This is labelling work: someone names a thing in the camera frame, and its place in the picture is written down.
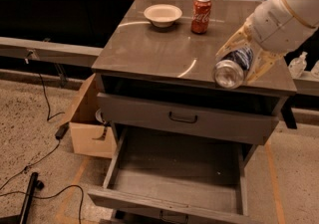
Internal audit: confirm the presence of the black floor cable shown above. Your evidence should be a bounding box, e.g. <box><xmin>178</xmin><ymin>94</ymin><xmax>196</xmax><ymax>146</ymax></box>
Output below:
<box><xmin>0</xmin><ymin>52</ymin><xmax>86</xmax><ymax>224</ymax></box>

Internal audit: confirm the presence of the grey top drawer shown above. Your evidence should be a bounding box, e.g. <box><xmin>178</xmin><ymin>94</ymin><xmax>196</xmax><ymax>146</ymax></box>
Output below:
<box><xmin>97</xmin><ymin>93</ymin><xmax>278</xmax><ymax>145</ymax></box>

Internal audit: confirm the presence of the grey drawer cabinet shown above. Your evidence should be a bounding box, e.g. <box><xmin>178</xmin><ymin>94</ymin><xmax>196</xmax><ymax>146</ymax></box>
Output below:
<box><xmin>91</xmin><ymin>0</ymin><xmax>298</xmax><ymax>224</ymax></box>

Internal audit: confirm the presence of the cardboard box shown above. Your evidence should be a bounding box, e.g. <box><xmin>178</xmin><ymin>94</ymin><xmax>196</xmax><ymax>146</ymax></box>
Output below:
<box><xmin>60</xmin><ymin>75</ymin><xmax>117</xmax><ymax>158</ymax></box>

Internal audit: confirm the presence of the black bar on floor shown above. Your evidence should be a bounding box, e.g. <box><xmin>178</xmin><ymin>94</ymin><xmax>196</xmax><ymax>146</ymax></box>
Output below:
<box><xmin>0</xmin><ymin>172</ymin><xmax>44</xmax><ymax>224</ymax></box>

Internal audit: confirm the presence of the white bowl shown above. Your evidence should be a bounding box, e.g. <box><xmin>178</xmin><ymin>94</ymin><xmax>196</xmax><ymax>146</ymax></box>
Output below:
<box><xmin>144</xmin><ymin>4</ymin><xmax>182</xmax><ymax>28</ymax></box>

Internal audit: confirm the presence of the clear plastic bottle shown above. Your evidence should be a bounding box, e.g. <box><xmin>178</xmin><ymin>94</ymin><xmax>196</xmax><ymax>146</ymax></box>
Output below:
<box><xmin>288</xmin><ymin>52</ymin><xmax>307</xmax><ymax>78</ymax></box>

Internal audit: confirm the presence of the blue pepsi can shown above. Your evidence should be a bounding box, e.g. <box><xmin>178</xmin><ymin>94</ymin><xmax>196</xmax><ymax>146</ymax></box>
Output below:
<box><xmin>213</xmin><ymin>47</ymin><xmax>253</xmax><ymax>89</ymax></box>

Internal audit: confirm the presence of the black drawer handle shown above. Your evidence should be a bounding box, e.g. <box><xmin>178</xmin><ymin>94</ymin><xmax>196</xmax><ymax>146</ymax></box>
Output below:
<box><xmin>168</xmin><ymin>112</ymin><xmax>198</xmax><ymax>123</ymax></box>

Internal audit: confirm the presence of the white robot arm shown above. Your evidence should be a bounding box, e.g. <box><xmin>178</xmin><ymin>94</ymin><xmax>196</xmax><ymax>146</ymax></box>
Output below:
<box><xmin>216</xmin><ymin>0</ymin><xmax>319</xmax><ymax>83</ymax></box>

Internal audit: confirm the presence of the grey metal rail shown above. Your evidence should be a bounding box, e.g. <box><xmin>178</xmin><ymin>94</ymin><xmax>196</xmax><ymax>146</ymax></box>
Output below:
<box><xmin>0</xmin><ymin>37</ymin><xmax>102</xmax><ymax>68</ymax></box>

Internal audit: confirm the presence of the black power adapter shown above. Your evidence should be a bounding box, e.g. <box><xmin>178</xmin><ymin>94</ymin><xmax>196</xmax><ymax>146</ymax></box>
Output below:
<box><xmin>55</xmin><ymin>123</ymin><xmax>69</xmax><ymax>140</ymax></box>

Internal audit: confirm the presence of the open middle drawer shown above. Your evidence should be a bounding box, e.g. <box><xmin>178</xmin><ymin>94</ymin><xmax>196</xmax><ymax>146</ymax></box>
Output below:
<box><xmin>89</xmin><ymin>126</ymin><xmax>259</xmax><ymax>224</ymax></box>

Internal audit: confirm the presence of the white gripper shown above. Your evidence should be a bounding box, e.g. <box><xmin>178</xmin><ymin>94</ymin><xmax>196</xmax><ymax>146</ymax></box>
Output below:
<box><xmin>215</xmin><ymin>0</ymin><xmax>319</xmax><ymax>84</ymax></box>

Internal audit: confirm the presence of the red coca cola can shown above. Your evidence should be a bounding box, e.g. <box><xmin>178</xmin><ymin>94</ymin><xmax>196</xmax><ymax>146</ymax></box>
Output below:
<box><xmin>191</xmin><ymin>0</ymin><xmax>211</xmax><ymax>34</ymax></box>

